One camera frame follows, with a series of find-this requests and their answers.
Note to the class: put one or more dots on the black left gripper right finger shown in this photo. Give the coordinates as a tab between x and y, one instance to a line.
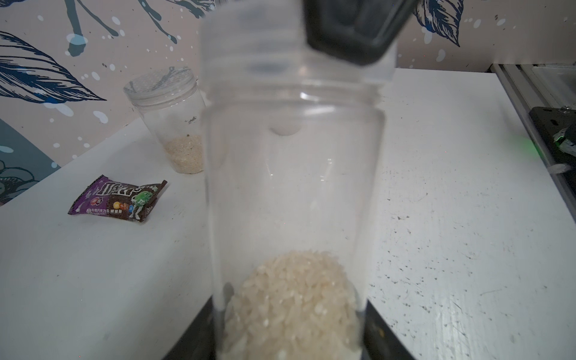
380	342

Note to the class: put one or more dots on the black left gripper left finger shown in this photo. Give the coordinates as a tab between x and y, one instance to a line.
198	340

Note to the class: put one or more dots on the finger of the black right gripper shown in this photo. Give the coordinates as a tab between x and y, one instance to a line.
356	31

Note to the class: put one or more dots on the purple candy packet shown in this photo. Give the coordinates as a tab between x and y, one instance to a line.
113	199

